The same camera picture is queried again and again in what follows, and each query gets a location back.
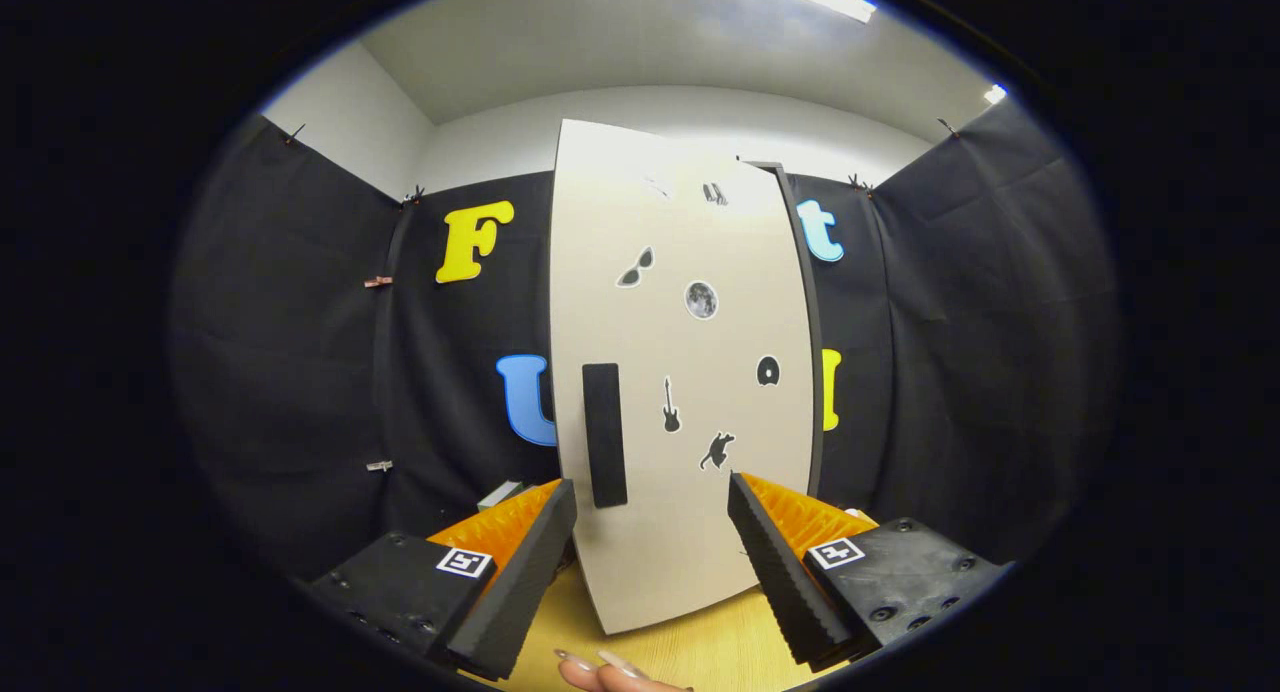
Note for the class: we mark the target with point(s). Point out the green white book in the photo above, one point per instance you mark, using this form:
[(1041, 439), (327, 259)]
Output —
[(500, 494)]

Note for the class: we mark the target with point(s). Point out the small ceiling light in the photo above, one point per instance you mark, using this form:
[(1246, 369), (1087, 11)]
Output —
[(996, 94)]

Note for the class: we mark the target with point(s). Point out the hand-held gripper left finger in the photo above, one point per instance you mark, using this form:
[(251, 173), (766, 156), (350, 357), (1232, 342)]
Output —
[(515, 582)]

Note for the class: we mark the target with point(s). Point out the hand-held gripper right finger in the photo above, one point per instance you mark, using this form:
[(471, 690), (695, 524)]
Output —
[(780, 572)]

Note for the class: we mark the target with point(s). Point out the black backdrop cloth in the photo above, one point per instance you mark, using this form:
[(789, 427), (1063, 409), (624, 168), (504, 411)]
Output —
[(290, 372)]

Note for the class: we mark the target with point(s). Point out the grey cabinet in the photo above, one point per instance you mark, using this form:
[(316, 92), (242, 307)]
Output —
[(808, 302)]

